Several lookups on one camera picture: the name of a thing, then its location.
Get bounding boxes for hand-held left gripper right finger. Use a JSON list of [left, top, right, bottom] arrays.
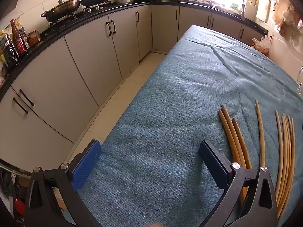
[[198, 140, 278, 227]]

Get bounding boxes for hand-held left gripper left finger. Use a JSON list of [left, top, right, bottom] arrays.
[[24, 139, 102, 227]]

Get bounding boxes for bunch of chopsticks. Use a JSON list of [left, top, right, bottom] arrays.
[[218, 99, 296, 219]]

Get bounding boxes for blue table cloth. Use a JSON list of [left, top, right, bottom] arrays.
[[64, 25, 303, 227]]

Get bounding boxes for beige lower kitchen cabinets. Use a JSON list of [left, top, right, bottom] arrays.
[[0, 3, 268, 173]]

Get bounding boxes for clear glass mug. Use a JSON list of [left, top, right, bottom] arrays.
[[297, 66, 303, 93]]

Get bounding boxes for orange white plastic bag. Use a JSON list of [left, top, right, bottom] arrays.
[[251, 35, 272, 53]]

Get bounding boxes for row of sauce bottles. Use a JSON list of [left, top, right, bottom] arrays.
[[0, 19, 42, 68]]

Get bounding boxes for gas stove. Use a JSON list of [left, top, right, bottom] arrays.
[[48, 1, 119, 26]]

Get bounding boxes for lidded steel wok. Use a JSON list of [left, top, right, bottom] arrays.
[[41, 0, 81, 23]]

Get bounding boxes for hanging cutting board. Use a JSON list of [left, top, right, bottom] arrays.
[[256, 0, 271, 23]]

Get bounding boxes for translucent pink plastic bag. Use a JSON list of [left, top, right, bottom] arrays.
[[283, 7, 303, 37]]

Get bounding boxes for tan printed plastic bag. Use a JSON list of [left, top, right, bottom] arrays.
[[272, 0, 291, 27]]

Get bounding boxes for black kitchen countertop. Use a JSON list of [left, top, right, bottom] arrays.
[[0, 0, 269, 100]]

